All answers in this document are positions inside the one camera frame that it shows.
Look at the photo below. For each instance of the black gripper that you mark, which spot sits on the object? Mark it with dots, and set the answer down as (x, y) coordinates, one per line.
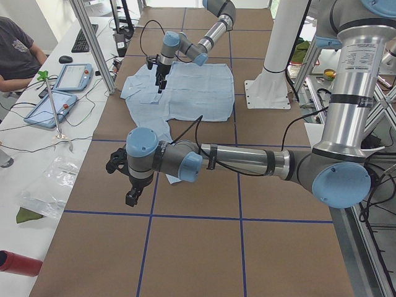
(138, 183)
(161, 70)

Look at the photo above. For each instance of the light blue button shirt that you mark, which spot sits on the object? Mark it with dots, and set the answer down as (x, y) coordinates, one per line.
(191, 92)

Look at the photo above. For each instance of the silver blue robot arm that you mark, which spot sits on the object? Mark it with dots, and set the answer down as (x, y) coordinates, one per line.
(218, 193)
(173, 42)

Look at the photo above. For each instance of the clear plastic bag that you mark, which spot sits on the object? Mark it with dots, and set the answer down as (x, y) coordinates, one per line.
(48, 194)

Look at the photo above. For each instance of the far teach pendant tablet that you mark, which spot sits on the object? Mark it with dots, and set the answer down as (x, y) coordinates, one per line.
(74, 77)

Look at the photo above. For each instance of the teach pendant tablet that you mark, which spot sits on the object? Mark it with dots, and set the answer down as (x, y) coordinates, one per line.
(42, 115)
(74, 77)

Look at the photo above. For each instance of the black keyboard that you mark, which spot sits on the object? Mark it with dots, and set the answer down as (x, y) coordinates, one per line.
(81, 44)

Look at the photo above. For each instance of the black computer mouse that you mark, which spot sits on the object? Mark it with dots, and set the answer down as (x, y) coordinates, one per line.
(65, 59)

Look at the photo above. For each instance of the green cloth piece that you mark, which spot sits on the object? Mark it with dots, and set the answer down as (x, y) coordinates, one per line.
(26, 215)

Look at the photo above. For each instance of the metal reacher grabber stick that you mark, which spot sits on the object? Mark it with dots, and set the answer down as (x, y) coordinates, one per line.
(43, 76)

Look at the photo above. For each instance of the near teach pendant tablet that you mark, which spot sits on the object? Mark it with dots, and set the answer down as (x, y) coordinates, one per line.
(42, 115)

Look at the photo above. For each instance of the red cylindrical bottle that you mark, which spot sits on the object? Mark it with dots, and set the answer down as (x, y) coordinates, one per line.
(19, 264)

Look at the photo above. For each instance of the seated person grey shirt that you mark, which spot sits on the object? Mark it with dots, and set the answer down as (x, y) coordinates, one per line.
(21, 58)

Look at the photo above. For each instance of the aluminium frame post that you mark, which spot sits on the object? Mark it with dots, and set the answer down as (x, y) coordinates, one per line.
(86, 26)

